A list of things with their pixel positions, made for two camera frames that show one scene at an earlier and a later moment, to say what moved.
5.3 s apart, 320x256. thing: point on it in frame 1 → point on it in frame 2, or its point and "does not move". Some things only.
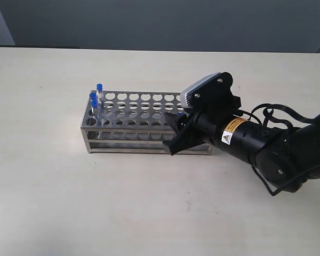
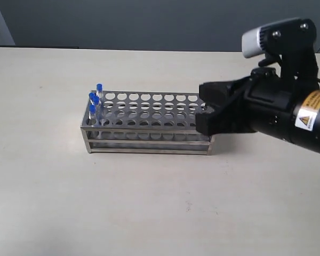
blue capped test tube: [99, 88] does not move
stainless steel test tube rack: [132, 122] does not move
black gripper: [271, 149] → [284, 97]
